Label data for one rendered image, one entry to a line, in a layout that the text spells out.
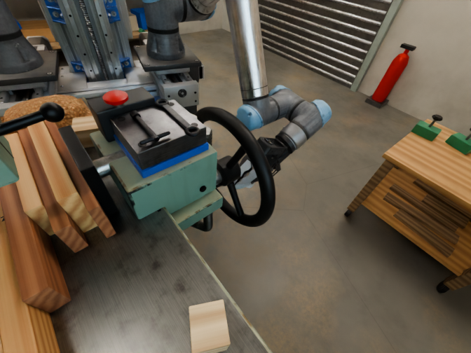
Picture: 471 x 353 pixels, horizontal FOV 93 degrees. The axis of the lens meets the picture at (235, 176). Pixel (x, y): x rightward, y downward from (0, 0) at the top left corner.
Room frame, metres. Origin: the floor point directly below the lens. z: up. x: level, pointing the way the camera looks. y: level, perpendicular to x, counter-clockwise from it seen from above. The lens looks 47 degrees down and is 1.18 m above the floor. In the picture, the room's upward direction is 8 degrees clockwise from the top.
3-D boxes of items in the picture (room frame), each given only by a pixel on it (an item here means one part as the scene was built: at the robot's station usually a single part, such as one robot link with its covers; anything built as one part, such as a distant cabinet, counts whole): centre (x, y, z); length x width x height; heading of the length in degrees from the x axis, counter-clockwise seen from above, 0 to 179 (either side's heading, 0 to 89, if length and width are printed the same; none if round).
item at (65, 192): (0.19, 0.24, 0.94); 0.16 x 0.02 x 0.07; 46
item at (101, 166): (0.21, 0.17, 0.95); 0.09 x 0.07 x 0.09; 46
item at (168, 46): (0.96, 0.35, 0.87); 0.15 x 0.15 x 0.10
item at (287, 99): (0.66, -0.12, 0.83); 0.11 x 0.11 x 0.08; 45
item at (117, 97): (0.26, 0.17, 1.02); 0.03 x 0.03 x 0.01
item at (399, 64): (2.52, -1.49, 0.30); 0.19 x 0.18 x 0.60; 137
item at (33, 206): (0.17, 0.27, 0.93); 0.16 x 0.02 x 0.06; 46
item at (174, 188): (0.25, 0.13, 0.91); 0.15 x 0.14 x 0.09; 46
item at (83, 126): (0.30, 0.26, 0.92); 0.05 x 0.04 x 0.04; 118
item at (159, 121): (0.25, 0.13, 0.99); 0.13 x 0.11 x 0.06; 46
